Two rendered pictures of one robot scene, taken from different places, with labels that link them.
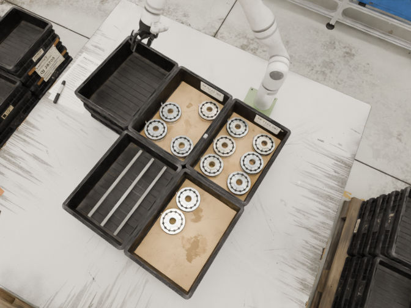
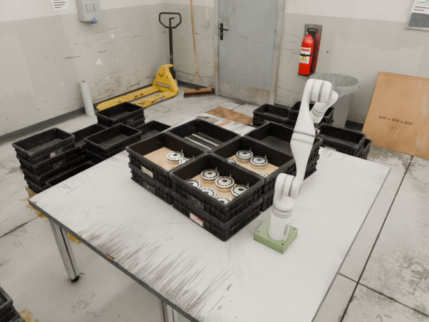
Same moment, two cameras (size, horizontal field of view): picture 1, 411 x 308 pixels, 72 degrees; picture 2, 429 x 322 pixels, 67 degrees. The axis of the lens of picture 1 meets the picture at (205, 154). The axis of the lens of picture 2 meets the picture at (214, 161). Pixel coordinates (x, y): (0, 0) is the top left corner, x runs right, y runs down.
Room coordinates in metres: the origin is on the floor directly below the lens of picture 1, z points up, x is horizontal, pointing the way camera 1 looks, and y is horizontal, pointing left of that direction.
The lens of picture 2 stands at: (0.86, -1.45, 1.84)
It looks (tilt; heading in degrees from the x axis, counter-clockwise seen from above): 31 degrees down; 108
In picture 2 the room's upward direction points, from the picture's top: straight up
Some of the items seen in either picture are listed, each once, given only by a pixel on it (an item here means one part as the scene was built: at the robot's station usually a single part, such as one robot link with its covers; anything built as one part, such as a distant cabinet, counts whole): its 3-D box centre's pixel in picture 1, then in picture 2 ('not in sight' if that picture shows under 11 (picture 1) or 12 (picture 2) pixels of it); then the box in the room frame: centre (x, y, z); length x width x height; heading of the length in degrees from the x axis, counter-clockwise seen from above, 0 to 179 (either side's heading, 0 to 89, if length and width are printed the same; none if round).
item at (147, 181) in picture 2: not in sight; (168, 174); (0.09, 0.03, 0.76); 0.40 x 0.30 x 0.12; 154
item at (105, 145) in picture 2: not in sight; (117, 157); (-0.74, 0.68, 0.37); 0.40 x 0.30 x 0.45; 71
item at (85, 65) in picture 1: (81, 81); not in sight; (0.79, 0.72, 0.70); 0.33 x 0.23 x 0.01; 161
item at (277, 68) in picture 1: (275, 73); (285, 192); (0.80, -0.26, 0.99); 0.09 x 0.09 x 0.17; 82
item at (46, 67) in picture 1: (49, 63); not in sight; (1.07, 1.12, 0.41); 0.31 x 0.02 x 0.16; 161
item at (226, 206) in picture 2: (239, 149); (216, 177); (0.44, -0.14, 0.92); 0.40 x 0.30 x 0.02; 154
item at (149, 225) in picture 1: (186, 230); (166, 158); (0.09, 0.03, 0.87); 0.40 x 0.30 x 0.11; 154
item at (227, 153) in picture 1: (224, 145); (224, 181); (0.47, -0.08, 0.86); 0.10 x 0.10 x 0.01
